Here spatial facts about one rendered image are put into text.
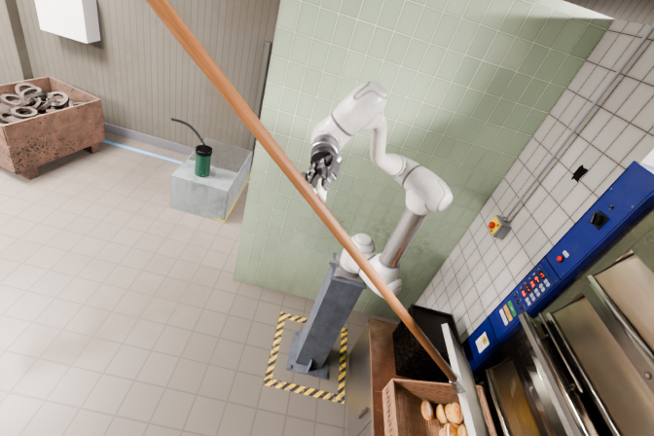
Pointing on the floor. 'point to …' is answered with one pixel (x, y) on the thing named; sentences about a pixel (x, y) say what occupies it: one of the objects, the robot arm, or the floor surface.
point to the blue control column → (577, 248)
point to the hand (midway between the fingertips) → (316, 193)
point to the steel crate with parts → (46, 124)
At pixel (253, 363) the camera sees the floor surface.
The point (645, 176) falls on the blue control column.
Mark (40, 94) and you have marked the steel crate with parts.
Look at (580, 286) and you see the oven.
